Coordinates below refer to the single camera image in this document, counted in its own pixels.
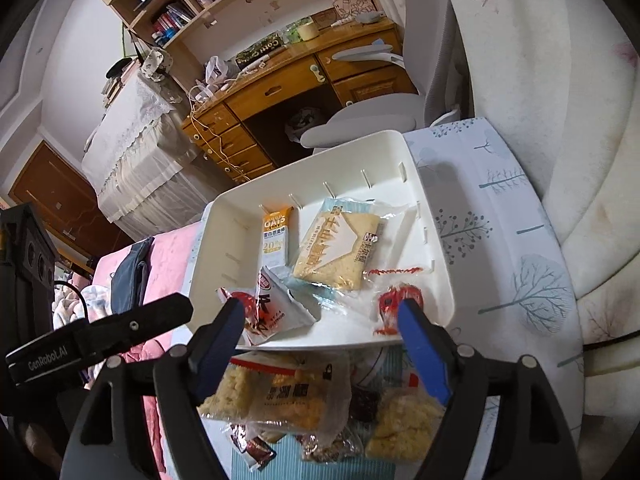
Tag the wooden cabinet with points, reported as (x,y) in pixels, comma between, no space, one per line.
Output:
(280,90)

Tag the pale floral cloth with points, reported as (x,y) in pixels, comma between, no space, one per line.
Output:
(102,297)

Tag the dark red snack packet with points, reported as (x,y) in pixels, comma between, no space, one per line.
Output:
(365,405)

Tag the pink blanket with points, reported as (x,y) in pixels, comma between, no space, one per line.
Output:
(165,270)

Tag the pale green tape roll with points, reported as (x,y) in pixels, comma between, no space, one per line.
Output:
(306,31)

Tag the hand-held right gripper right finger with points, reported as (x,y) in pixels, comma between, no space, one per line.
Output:
(425,355)

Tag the row of books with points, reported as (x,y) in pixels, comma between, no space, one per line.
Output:
(172,19)

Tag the clear red print packet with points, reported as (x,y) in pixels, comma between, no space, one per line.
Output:
(395,300)

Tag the tree print folding table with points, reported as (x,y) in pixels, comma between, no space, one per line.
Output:
(500,240)

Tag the white printed box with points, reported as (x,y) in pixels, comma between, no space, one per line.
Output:
(350,0)

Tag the yellow cracker packet in tray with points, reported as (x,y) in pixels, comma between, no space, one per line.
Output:
(335,245)

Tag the grey office chair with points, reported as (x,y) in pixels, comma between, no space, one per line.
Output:
(430,35)

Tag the clear brown nut bar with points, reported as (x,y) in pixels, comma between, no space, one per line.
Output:
(332,447)

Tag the black waste bin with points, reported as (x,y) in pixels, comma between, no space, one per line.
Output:
(302,122)

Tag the white floral quilt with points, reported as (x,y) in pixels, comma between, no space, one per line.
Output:
(550,60)

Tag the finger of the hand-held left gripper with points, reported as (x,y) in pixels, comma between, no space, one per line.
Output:
(135,325)

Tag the floral cloth bag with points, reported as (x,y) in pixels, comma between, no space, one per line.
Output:
(156,64)

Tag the white lace dust cover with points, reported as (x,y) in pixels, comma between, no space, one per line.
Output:
(145,150)

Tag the white plastic tray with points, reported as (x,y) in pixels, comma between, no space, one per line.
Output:
(240,240)

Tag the dark blue clothing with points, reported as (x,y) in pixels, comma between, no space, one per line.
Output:
(130,275)

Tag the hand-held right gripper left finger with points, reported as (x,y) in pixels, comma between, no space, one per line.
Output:
(220,347)

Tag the white plastic bag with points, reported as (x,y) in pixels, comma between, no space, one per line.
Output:
(216,72)

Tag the wooden bookshelf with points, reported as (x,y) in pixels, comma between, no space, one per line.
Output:
(240,5)

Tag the orange white snack bar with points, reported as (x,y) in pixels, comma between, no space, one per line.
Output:
(276,240)

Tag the clear yellow crisp packet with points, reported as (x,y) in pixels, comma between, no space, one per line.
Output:
(300,395)
(405,425)
(230,390)

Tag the small red brown packet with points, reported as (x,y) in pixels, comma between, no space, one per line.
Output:
(255,447)

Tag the brown wooden door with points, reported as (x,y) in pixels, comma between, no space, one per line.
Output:
(55,195)

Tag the red white snack packet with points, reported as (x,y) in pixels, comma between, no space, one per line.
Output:
(280,310)

